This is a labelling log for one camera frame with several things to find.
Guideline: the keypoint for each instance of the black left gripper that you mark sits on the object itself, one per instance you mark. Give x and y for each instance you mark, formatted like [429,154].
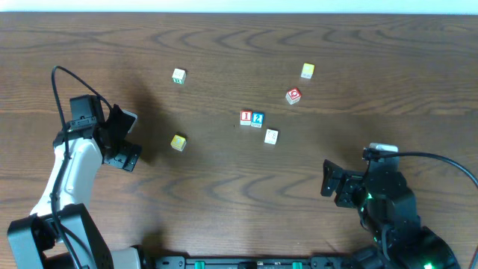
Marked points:
[124,157]

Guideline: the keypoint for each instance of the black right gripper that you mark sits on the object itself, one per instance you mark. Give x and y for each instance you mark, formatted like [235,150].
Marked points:
[344,187]

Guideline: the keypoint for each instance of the blue number 2 block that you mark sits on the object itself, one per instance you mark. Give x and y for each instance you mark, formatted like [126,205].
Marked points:
[257,119]

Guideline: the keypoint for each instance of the red letter I block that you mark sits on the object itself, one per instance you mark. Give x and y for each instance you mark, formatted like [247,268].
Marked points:
[245,118]

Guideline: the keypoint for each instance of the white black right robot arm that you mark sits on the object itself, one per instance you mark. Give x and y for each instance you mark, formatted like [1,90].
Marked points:
[407,245]

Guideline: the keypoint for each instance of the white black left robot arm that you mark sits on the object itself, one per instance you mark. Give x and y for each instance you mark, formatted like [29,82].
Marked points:
[59,232]

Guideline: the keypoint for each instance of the yellow number 2 block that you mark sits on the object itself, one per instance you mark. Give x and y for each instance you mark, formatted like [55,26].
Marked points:
[178,142]

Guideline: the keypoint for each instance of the white blue-sided block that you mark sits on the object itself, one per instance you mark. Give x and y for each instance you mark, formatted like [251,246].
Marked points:
[271,136]

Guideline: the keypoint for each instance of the green letter R block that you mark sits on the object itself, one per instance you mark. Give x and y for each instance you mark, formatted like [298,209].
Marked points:
[179,76]

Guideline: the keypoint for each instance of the red letter Q block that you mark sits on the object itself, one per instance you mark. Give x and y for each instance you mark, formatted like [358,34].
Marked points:
[293,95]

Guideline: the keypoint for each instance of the yellow far block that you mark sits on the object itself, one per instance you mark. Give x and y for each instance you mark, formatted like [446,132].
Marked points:
[307,70]

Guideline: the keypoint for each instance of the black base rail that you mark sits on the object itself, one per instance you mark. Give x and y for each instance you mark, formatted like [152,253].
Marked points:
[314,262]

